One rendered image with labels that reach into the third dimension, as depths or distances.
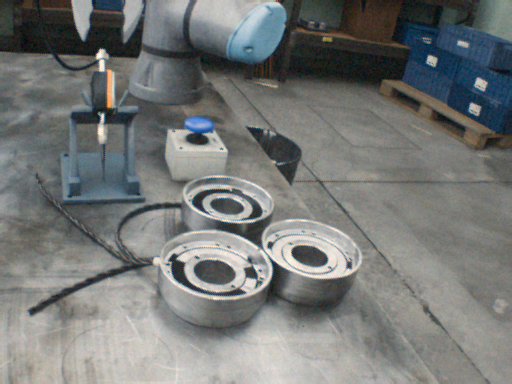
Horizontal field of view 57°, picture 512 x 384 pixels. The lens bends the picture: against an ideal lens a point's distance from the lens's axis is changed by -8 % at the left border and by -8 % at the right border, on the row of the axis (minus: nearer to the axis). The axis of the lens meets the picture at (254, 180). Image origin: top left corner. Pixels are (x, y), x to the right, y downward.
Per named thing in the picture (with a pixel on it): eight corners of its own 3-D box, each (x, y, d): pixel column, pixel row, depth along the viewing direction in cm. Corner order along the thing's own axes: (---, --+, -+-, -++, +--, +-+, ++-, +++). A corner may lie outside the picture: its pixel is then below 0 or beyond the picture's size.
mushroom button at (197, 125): (212, 159, 69) (217, 126, 67) (184, 159, 68) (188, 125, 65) (205, 147, 72) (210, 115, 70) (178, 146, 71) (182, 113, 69)
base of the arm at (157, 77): (125, 78, 103) (129, 32, 99) (194, 82, 108) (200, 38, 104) (132, 103, 91) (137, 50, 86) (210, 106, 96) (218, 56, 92)
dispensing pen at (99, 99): (93, 178, 57) (92, 43, 59) (90, 182, 61) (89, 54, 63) (111, 178, 58) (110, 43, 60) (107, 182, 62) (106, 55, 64)
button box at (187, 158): (223, 181, 69) (229, 148, 67) (173, 181, 67) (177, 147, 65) (209, 155, 76) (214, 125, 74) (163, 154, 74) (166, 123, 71)
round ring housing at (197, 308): (275, 280, 52) (283, 248, 50) (248, 347, 42) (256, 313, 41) (180, 251, 53) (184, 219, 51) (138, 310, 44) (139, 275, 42)
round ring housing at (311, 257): (352, 262, 57) (362, 232, 55) (349, 320, 48) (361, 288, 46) (264, 240, 58) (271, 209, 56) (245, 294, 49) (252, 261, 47)
